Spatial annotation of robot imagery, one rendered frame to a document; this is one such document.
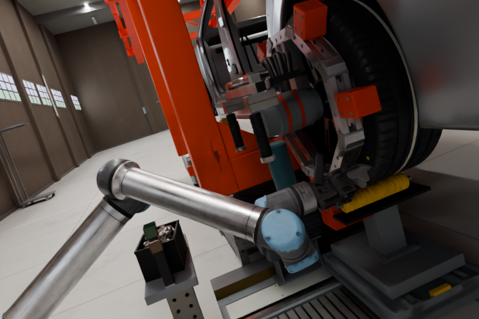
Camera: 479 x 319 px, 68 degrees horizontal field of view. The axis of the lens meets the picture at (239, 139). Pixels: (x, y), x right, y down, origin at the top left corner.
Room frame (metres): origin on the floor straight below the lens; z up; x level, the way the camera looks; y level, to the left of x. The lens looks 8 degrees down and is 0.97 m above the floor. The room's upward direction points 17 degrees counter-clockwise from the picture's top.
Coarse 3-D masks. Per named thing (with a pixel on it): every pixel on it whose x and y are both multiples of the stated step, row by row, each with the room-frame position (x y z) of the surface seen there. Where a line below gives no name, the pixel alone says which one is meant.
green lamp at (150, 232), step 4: (148, 224) 1.07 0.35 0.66; (152, 224) 1.06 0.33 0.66; (144, 228) 1.05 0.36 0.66; (148, 228) 1.05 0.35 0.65; (152, 228) 1.05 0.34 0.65; (156, 228) 1.06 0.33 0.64; (144, 232) 1.05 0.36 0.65; (148, 232) 1.05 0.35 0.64; (152, 232) 1.05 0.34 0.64; (156, 232) 1.06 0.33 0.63; (148, 236) 1.05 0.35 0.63; (152, 236) 1.05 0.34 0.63
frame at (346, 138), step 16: (288, 32) 1.14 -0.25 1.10; (272, 48) 1.32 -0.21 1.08; (304, 48) 1.07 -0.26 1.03; (320, 48) 1.07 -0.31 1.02; (320, 64) 1.00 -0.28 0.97; (336, 64) 0.98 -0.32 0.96; (336, 80) 1.02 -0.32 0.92; (336, 112) 0.98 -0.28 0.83; (336, 128) 1.01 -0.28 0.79; (352, 128) 1.00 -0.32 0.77; (288, 144) 1.44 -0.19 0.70; (304, 144) 1.41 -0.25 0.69; (352, 144) 0.99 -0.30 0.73; (304, 160) 1.35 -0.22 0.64; (336, 160) 1.06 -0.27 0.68; (352, 160) 1.05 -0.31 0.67
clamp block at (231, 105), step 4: (244, 96) 1.36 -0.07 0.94; (228, 100) 1.34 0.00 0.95; (232, 100) 1.34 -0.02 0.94; (236, 100) 1.35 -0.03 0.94; (240, 100) 1.35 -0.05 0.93; (224, 104) 1.34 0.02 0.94; (228, 104) 1.34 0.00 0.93; (232, 104) 1.34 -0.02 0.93; (236, 104) 1.35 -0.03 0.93; (240, 104) 1.35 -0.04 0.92; (224, 108) 1.36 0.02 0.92; (228, 108) 1.34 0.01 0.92; (232, 108) 1.34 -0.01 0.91; (236, 108) 1.35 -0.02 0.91; (240, 108) 1.35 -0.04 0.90; (228, 112) 1.34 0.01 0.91; (232, 112) 1.34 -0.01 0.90
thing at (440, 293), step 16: (336, 272) 1.38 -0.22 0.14; (352, 272) 1.33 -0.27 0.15; (464, 272) 1.10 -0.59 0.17; (352, 288) 1.26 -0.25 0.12; (368, 288) 1.20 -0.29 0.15; (416, 288) 1.12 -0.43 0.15; (432, 288) 1.10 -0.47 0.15; (448, 288) 1.04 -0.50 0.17; (464, 288) 1.05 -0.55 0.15; (368, 304) 1.17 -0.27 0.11; (384, 304) 1.09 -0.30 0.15; (400, 304) 1.06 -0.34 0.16; (416, 304) 1.02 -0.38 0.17; (432, 304) 1.03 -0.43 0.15; (448, 304) 1.04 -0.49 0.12; (464, 304) 1.05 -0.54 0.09
